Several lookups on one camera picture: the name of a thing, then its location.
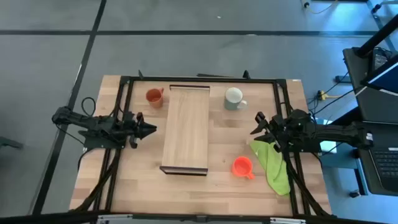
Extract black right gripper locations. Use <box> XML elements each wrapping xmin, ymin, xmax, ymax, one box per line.
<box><xmin>250</xmin><ymin>111</ymin><xmax>292</xmax><ymax>153</ymax></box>

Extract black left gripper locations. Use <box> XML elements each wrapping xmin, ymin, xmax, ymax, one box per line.
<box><xmin>123</xmin><ymin>111</ymin><xmax>158</xmax><ymax>149</ymax></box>

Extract terracotta brown mug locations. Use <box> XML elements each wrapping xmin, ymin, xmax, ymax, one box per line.
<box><xmin>145</xmin><ymin>87</ymin><xmax>165</xmax><ymax>109</ymax></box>

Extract bright orange plastic cup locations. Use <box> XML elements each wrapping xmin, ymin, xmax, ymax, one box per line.
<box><xmin>231</xmin><ymin>156</ymin><xmax>256</xmax><ymax>180</ymax></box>

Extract grey mug with white inside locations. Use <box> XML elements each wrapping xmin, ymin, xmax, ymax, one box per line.
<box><xmin>223</xmin><ymin>86</ymin><xmax>249</xmax><ymax>111</ymax></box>

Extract green cloth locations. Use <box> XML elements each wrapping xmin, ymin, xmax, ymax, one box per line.
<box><xmin>249</xmin><ymin>139</ymin><xmax>292</xmax><ymax>197</ymax></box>

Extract yellow power plug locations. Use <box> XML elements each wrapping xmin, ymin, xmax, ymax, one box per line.
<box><xmin>316</xmin><ymin>90</ymin><xmax>343</xmax><ymax>102</ymax></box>

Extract black cart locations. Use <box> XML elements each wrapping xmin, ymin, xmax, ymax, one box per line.
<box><xmin>343</xmin><ymin>46</ymin><xmax>398</xmax><ymax>125</ymax></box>

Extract black laptop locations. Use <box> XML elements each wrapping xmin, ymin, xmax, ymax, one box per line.
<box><xmin>357</xmin><ymin>121</ymin><xmax>398</xmax><ymax>197</ymax></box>

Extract dark monitor screen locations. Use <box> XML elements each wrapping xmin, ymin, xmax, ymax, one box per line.
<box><xmin>360</xmin><ymin>54</ymin><xmax>398</xmax><ymax>94</ymax></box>

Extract grey floor object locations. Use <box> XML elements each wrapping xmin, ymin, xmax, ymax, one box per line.
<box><xmin>0</xmin><ymin>136</ymin><xmax>24</xmax><ymax>150</ymax></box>

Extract black slanted pole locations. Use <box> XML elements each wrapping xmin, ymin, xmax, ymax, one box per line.
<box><xmin>356</xmin><ymin>14</ymin><xmax>398</xmax><ymax>58</ymax></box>

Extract grey metal stand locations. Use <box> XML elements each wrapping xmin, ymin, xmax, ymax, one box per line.
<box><xmin>366</xmin><ymin>0</ymin><xmax>398</xmax><ymax>52</ymax></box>

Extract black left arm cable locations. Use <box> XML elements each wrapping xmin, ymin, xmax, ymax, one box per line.
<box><xmin>81</xmin><ymin>96</ymin><xmax>97</xmax><ymax>118</ymax></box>

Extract black aluminium table frame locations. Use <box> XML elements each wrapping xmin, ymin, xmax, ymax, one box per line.
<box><xmin>70</xmin><ymin>70</ymin><xmax>335</xmax><ymax>224</ymax></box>

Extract silver frame bracket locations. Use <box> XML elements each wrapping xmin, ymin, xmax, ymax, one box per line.
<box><xmin>269</xmin><ymin>217</ymin><xmax>307</xmax><ymax>224</ymax></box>
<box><xmin>97</xmin><ymin>213</ymin><xmax>134</xmax><ymax>224</ymax></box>

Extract yellow floor cable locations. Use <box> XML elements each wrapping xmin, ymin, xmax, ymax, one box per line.
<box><xmin>300</xmin><ymin>0</ymin><xmax>340</xmax><ymax>16</ymax></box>

